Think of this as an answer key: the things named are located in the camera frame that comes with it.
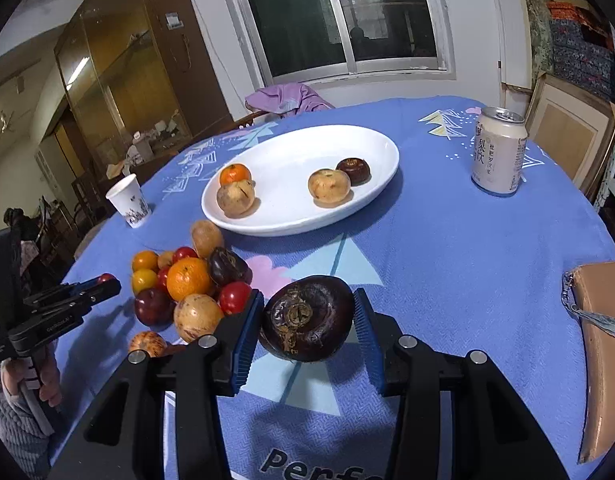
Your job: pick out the pale drink can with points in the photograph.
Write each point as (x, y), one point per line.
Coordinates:
(497, 155)

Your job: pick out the yellow tomato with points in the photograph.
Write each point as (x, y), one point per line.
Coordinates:
(144, 281)

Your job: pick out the large orange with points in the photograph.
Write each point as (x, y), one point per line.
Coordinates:
(188, 279)

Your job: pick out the green stone panel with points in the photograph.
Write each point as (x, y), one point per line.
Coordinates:
(535, 20)

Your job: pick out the dark red plum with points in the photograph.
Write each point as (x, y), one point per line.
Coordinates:
(153, 306)

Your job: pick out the small orange mandarin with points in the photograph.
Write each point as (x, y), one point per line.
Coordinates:
(235, 173)

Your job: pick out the dark reddish purple fruit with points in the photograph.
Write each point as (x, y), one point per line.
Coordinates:
(228, 266)

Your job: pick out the tan oval fruit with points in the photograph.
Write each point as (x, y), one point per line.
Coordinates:
(207, 237)

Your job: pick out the sliding window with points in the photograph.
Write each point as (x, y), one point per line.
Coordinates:
(337, 15)

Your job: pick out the orange tomato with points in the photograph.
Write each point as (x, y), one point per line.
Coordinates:
(145, 261)

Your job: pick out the small dark brown fruit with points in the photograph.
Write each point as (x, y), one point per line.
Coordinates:
(353, 170)

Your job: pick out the wooden glass cabinet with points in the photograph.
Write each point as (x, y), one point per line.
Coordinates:
(122, 60)

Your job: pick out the cardboard box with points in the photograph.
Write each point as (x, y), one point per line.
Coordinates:
(567, 125)

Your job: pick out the small red cherry tomato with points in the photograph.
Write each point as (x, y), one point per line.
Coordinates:
(163, 278)
(106, 277)
(185, 254)

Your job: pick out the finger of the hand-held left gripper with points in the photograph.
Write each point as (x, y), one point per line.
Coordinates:
(104, 291)
(79, 287)

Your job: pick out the blue printed tablecloth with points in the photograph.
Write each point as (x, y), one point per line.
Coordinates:
(437, 260)

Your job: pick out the white printed paper cup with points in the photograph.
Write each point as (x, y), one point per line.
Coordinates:
(130, 202)

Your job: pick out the person's left hand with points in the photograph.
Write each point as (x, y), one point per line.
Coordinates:
(51, 380)

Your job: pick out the small orange striped fruit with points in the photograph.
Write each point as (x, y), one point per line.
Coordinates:
(147, 344)

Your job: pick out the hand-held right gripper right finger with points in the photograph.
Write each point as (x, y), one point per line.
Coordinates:
(367, 346)

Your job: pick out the small tan fruit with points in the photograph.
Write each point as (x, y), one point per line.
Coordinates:
(165, 260)

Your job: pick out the tan speckled passion fruit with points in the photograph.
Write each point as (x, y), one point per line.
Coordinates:
(236, 200)
(197, 317)
(329, 187)

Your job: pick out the person's left forearm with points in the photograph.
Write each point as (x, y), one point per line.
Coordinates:
(12, 430)

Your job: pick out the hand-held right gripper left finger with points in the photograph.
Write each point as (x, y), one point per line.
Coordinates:
(247, 341)

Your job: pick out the white oval plate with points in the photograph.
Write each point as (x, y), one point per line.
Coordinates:
(287, 160)

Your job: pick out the wooden chair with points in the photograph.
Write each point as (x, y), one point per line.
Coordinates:
(247, 120)

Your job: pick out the large dark purple fruit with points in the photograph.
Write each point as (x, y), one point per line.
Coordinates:
(312, 320)

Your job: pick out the purple garment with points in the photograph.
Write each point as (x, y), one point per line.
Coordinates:
(287, 97)

